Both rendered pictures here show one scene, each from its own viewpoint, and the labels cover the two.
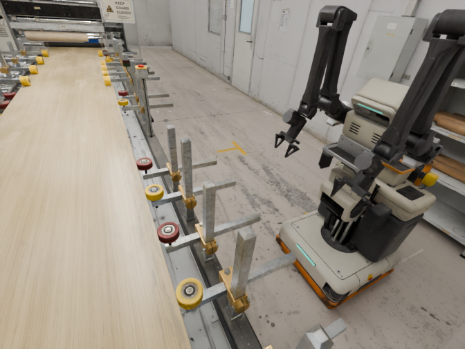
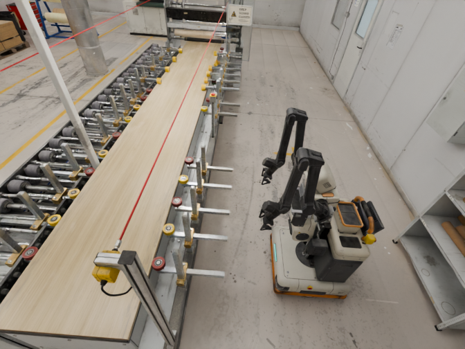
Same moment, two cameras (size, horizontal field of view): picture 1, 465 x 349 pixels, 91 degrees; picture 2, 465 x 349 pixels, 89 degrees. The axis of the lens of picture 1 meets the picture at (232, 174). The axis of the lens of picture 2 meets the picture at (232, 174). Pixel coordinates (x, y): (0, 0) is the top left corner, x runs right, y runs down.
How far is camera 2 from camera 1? 1.06 m
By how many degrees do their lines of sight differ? 24
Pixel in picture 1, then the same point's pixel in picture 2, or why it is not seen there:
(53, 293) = (127, 207)
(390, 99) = not seen: hidden behind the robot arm
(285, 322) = (243, 284)
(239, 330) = (187, 256)
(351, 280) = (292, 280)
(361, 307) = (301, 306)
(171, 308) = (158, 230)
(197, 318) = (178, 245)
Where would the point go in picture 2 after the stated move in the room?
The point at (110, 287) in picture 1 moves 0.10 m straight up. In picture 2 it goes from (144, 214) to (141, 205)
